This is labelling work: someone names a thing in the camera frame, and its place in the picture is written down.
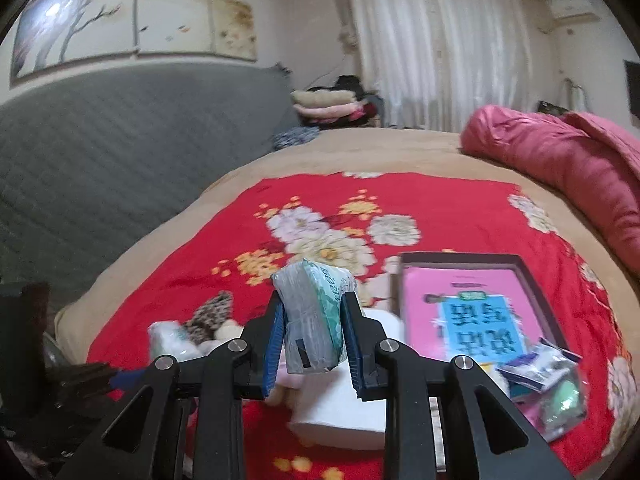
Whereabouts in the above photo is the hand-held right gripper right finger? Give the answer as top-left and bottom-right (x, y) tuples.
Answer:
(339, 290), (573, 480)

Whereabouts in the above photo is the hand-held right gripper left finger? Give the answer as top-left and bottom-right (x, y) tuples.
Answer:
(55, 290), (287, 480)

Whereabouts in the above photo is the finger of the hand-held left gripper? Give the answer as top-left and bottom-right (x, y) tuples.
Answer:
(47, 360), (151, 401)

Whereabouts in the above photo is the green white tissue packet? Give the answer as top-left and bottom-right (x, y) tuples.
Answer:
(270, 258), (358, 376)

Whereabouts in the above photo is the white toilet paper roll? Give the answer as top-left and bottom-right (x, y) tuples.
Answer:
(287, 307), (406, 451)

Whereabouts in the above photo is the leopard print cloth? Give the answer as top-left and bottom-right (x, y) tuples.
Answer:
(182, 291), (235, 346)

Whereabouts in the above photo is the dark cardboard box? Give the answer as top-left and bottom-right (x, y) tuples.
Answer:
(398, 252), (571, 361)

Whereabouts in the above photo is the white blue cream tube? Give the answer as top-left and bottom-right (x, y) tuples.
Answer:
(497, 340), (583, 392)

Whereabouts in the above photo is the green sponge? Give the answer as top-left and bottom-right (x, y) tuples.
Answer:
(510, 360), (588, 443)

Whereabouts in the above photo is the wet wipe packet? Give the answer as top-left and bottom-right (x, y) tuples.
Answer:
(147, 321), (201, 361)

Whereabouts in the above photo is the pink book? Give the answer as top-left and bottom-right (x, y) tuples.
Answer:
(402, 266), (543, 366)

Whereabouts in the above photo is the red floral blanket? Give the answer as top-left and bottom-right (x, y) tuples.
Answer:
(85, 172), (633, 480)

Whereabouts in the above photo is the beige bed blanket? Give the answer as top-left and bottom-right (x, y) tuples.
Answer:
(52, 127), (640, 461)

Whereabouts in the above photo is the blue patterned cloth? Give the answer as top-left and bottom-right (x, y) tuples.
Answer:
(272, 126), (321, 151)

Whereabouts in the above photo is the grey quilted headboard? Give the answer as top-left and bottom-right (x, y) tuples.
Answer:
(0, 57), (301, 306)

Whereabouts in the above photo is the stack of folded clothes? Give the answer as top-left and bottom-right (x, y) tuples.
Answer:
(291, 87), (383, 128)

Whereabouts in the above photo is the red quilt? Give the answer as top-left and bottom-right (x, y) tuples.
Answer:
(459, 105), (640, 276)

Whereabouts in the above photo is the white curtain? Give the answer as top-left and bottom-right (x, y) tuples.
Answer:
(345, 0), (533, 131)

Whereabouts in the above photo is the black television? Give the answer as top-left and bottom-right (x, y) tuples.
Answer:
(622, 60), (640, 128)

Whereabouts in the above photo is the white air conditioner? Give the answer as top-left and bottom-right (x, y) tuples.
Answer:
(547, 0), (601, 23)

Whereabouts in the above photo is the wall painting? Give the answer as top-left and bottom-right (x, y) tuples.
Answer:
(10, 0), (261, 86)

